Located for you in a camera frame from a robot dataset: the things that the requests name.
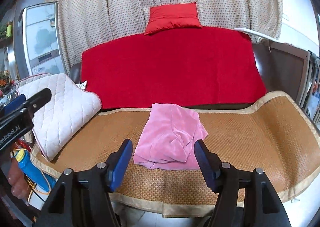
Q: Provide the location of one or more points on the white wall socket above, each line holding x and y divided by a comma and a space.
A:
286, 17

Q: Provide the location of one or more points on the white board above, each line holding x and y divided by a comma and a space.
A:
255, 32

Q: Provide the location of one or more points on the blue bottle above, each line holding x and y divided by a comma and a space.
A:
32, 169

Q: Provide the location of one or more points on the brown wooden crib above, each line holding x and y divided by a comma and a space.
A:
282, 72

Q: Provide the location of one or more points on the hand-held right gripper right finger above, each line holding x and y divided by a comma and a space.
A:
206, 164

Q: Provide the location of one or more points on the pink zip jacket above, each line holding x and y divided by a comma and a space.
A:
167, 137

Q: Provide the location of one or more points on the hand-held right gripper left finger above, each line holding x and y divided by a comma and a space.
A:
122, 164

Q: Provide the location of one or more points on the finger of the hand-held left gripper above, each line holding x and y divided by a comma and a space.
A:
37, 99
15, 104

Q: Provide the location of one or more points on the white quilted pad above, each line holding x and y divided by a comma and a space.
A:
62, 107

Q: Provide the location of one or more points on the red pillow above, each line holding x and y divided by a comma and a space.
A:
172, 17

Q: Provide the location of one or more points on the red blanket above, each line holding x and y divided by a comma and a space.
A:
175, 67

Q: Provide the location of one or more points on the woven rattan mat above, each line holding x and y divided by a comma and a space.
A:
250, 142

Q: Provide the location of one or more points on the person's left hand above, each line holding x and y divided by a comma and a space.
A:
17, 182

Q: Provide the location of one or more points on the silver refrigerator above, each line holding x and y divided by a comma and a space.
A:
40, 37

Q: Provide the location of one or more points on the white patterned cloth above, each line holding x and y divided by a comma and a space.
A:
82, 85

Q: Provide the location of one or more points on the dark brown sofa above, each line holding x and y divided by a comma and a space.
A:
75, 74

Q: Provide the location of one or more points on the beige dotted curtain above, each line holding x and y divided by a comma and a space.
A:
120, 5

